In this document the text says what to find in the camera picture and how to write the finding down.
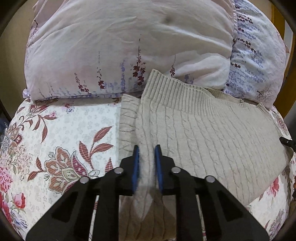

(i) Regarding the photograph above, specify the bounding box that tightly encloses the pink lavender floral pillow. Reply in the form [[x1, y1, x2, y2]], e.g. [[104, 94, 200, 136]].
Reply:
[[23, 1, 286, 108]]

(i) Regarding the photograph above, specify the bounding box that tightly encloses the beige cable knit sweater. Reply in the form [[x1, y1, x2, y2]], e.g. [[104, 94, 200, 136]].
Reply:
[[118, 70, 293, 240]]

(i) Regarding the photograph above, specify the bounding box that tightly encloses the floral quilted bedspread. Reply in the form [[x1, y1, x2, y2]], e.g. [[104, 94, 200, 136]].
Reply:
[[1, 98, 295, 238]]

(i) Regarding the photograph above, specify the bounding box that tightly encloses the wooden headboard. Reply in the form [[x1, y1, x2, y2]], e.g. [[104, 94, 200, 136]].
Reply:
[[270, 4, 296, 112]]

